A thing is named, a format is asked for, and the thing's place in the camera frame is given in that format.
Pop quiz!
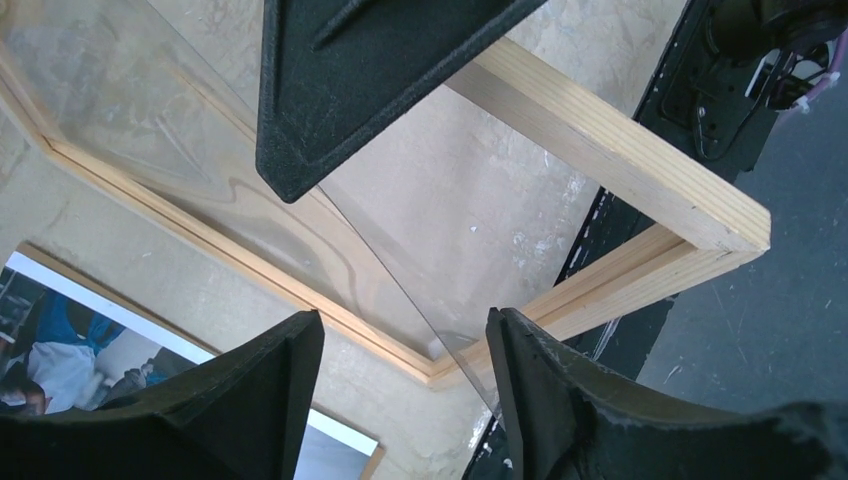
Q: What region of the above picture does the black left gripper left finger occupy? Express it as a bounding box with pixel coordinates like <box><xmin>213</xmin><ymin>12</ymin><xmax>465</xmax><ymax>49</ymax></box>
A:
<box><xmin>1</xmin><ymin>311</ymin><xmax>325</xmax><ymax>479</ymax></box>

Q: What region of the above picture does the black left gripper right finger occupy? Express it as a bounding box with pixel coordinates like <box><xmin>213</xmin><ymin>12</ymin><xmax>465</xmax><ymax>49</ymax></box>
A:
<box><xmin>485</xmin><ymin>308</ymin><xmax>847</xmax><ymax>479</ymax></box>

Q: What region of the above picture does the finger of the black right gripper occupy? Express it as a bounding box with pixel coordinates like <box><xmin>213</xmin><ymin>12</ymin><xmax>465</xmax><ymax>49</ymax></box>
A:
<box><xmin>255</xmin><ymin>0</ymin><xmax>540</xmax><ymax>204</ymax></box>

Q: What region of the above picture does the printed photo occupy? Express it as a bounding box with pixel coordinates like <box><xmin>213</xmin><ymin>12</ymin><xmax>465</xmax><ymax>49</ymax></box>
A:
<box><xmin>1</xmin><ymin>245</ymin><xmax>381</xmax><ymax>479</ymax></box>

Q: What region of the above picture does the clear acrylic frame pane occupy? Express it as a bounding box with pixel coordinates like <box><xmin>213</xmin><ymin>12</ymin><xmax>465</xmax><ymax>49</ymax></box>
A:
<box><xmin>1</xmin><ymin>1</ymin><xmax>497</xmax><ymax>408</ymax></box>

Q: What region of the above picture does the wooden picture frame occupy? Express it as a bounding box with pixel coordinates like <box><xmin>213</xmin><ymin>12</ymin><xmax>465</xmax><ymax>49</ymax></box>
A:
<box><xmin>1</xmin><ymin>39</ymin><xmax>772</xmax><ymax>389</ymax></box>

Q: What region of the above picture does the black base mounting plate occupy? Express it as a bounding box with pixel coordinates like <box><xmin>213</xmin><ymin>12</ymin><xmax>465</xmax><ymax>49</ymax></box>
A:
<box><xmin>461</xmin><ymin>0</ymin><xmax>848</xmax><ymax>480</ymax></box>

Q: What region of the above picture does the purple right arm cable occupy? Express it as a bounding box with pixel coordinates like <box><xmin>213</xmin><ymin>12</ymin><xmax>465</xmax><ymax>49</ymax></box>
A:
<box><xmin>771</xmin><ymin>26</ymin><xmax>848</xmax><ymax>127</ymax></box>

